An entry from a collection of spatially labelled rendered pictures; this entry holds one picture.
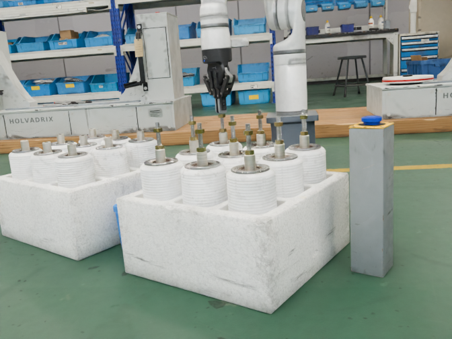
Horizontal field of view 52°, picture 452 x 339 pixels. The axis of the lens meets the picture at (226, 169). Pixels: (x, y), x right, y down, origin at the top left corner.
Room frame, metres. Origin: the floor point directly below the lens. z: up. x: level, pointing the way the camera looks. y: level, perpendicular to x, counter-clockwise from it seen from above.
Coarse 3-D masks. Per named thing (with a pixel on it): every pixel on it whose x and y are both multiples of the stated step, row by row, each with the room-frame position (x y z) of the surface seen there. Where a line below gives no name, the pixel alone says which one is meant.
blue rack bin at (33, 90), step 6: (48, 78) 6.33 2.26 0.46; (54, 78) 6.32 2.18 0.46; (60, 78) 6.12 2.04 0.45; (30, 84) 6.08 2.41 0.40; (42, 84) 5.83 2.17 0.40; (48, 84) 5.83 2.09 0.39; (54, 84) 5.98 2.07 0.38; (30, 90) 5.87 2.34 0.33; (36, 90) 5.86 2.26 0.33; (42, 90) 5.85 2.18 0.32; (48, 90) 5.84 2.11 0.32; (54, 90) 5.97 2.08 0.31
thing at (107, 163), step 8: (96, 152) 1.25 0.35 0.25; (104, 152) 1.24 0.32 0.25; (112, 152) 1.25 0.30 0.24; (120, 152) 1.26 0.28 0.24; (96, 160) 1.25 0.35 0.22; (104, 160) 1.24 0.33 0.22; (112, 160) 1.25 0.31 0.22; (120, 160) 1.26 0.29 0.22; (96, 168) 1.26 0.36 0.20; (104, 168) 1.24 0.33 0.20; (112, 168) 1.24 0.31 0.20; (120, 168) 1.25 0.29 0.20; (128, 168) 1.29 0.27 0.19; (104, 176) 1.24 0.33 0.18; (112, 176) 1.24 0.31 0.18
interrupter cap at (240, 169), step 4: (256, 164) 0.91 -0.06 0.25; (260, 164) 0.90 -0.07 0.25; (264, 164) 0.90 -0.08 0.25; (232, 168) 0.88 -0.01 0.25; (236, 168) 0.88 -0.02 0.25; (240, 168) 0.89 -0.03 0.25; (244, 168) 0.89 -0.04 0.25; (256, 168) 0.89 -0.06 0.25; (260, 168) 0.87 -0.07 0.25; (264, 168) 0.87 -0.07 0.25; (268, 168) 0.86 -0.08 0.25; (236, 172) 0.85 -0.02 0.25; (240, 172) 0.85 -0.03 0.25; (244, 172) 0.84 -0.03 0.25; (248, 172) 0.84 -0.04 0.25; (252, 172) 0.84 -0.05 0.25; (256, 172) 0.84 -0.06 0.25; (260, 172) 0.85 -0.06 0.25
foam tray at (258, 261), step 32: (320, 192) 0.95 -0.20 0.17; (128, 224) 0.98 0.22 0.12; (160, 224) 0.92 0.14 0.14; (192, 224) 0.87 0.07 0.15; (224, 224) 0.83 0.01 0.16; (256, 224) 0.78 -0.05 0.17; (288, 224) 0.83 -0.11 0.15; (320, 224) 0.95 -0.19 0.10; (128, 256) 0.99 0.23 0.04; (160, 256) 0.93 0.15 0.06; (192, 256) 0.88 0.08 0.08; (224, 256) 0.83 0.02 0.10; (256, 256) 0.79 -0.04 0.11; (288, 256) 0.83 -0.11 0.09; (320, 256) 0.95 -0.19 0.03; (192, 288) 0.88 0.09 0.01; (224, 288) 0.83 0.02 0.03; (256, 288) 0.79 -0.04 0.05; (288, 288) 0.83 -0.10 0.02
